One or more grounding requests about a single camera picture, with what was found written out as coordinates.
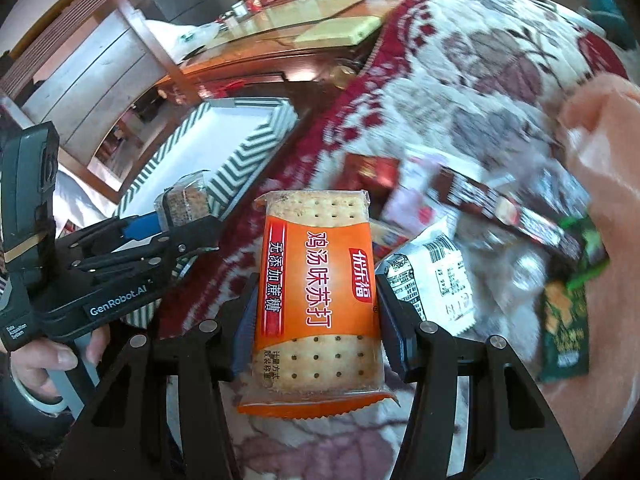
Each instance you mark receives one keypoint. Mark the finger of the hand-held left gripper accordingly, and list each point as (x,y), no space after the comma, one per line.
(142,225)
(195,235)

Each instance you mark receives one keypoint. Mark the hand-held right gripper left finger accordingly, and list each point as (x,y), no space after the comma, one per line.
(245,331)

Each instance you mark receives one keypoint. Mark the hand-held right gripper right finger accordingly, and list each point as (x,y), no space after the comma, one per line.
(392,331)

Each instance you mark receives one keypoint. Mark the clear-wrapped brown cake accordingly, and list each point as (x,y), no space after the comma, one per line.
(185,202)

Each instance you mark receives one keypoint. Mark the white snack packet black print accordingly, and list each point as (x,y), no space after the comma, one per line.
(435,275)

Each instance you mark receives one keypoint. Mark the orange cracker packet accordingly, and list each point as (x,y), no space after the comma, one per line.
(320,280)

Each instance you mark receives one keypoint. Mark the striped cardboard box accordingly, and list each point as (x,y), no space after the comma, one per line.
(225,135)

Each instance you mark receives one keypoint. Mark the red snack packet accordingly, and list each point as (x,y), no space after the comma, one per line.
(370,172)

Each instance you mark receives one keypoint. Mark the dark brown bar packet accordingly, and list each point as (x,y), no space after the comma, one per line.
(500,207)

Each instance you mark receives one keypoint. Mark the person's left hand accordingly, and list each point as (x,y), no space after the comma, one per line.
(42,360)

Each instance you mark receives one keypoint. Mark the white and pink snack packet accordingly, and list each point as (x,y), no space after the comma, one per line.
(417,192)

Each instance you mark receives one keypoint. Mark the wooden chair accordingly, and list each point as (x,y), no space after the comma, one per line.
(95,65)

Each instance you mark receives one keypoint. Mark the dark green snack packet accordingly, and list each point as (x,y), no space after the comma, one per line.
(565,335)

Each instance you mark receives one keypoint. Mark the white plastic bag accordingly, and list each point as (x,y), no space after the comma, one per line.
(192,37)

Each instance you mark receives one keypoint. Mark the bright green snack packet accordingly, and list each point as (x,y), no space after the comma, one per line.
(587,250)

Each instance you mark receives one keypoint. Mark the wooden glass-top table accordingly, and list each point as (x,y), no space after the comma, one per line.
(280,25)

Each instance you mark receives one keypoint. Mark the red jar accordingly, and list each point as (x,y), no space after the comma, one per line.
(252,5)

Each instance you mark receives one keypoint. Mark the yellow pad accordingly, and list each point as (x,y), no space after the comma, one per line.
(337,30)

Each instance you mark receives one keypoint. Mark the red and white printed blanket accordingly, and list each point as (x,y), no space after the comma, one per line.
(475,85)

